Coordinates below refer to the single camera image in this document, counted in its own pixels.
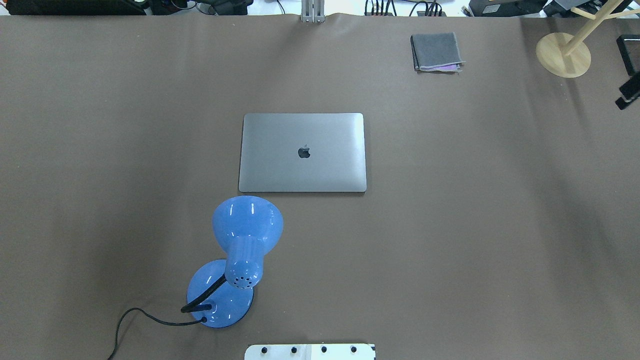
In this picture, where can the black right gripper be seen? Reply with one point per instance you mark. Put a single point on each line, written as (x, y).
(629, 92)

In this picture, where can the blue desk lamp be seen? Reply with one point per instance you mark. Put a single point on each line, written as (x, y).
(221, 292)

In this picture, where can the wooden cup stand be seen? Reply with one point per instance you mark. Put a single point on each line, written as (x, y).
(566, 55)

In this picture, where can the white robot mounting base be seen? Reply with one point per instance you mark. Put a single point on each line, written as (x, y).
(312, 351)

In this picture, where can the black small device on table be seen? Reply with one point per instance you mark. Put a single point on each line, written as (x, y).
(629, 48)

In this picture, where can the grey folded cloth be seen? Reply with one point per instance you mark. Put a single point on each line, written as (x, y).
(436, 52)

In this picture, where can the grey laptop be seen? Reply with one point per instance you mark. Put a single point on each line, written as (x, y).
(303, 152)

